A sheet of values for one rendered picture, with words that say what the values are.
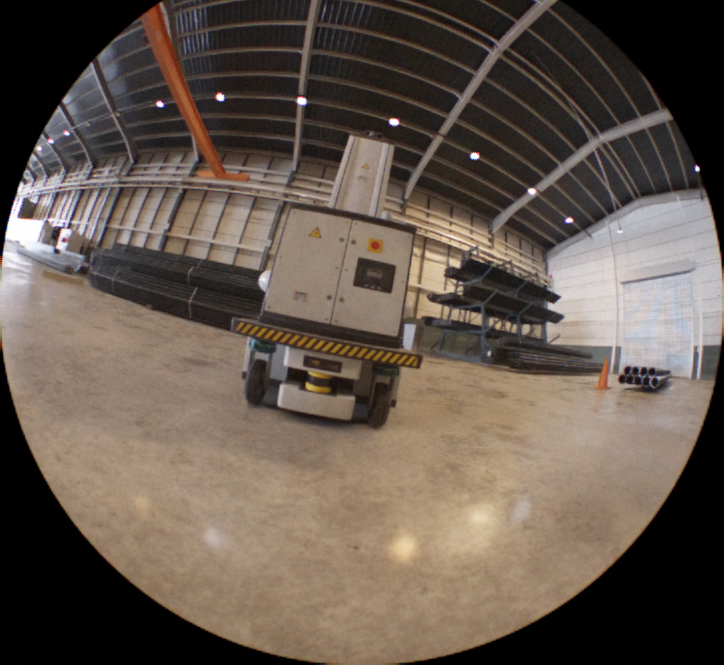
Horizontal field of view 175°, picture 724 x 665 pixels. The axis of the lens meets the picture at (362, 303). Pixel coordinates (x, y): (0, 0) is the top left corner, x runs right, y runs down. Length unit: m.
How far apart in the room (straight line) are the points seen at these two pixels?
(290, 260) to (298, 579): 0.93
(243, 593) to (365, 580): 0.17
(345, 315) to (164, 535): 0.85
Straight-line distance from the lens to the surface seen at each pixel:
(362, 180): 1.64
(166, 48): 9.15
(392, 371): 0.89
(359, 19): 10.06
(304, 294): 0.91
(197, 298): 3.71
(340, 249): 0.94
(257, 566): 0.42
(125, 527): 0.47
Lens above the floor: 0.36
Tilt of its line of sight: 7 degrees up
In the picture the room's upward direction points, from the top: 11 degrees clockwise
